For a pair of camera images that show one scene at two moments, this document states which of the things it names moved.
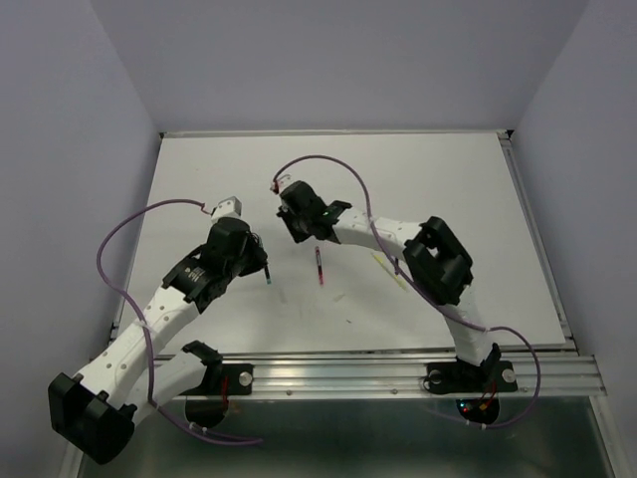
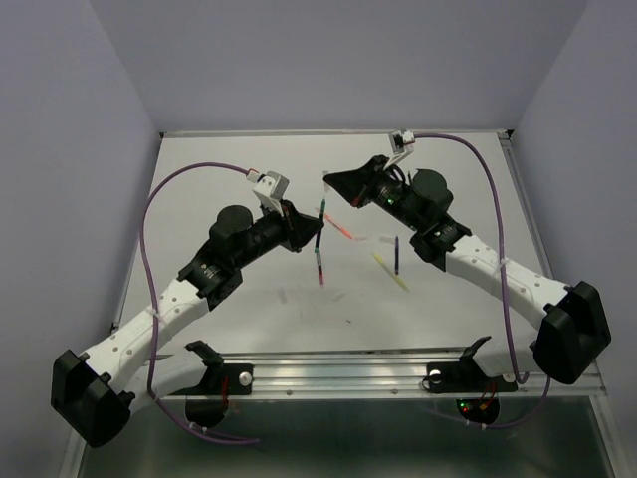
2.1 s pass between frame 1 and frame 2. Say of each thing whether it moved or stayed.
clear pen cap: stayed
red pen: stayed
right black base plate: stayed
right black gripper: moved
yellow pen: stayed
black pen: moved
